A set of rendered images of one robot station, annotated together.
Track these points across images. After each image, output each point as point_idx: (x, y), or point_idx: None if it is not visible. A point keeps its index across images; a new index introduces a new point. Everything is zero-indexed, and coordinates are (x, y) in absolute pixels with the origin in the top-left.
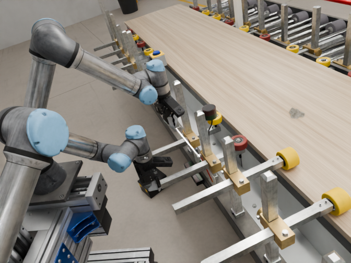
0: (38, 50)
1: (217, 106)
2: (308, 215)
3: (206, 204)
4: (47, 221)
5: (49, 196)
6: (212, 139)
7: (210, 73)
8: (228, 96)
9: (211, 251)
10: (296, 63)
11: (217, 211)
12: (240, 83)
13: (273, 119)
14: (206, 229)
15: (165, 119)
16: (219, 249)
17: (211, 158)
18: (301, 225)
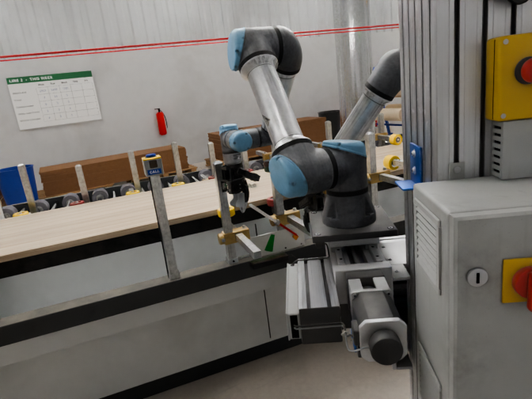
0: (296, 44)
1: (207, 210)
2: None
3: (215, 398)
4: (397, 244)
5: (378, 211)
6: None
7: (123, 219)
8: (193, 207)
9: (294, 390)
10: (168, 190)
11: (232, 386)
12: (172, 205)
13: (252, 191)
14: (260, 397)
15: (248, 192)
16: (293, 382)
17: (287, 211)
18: None
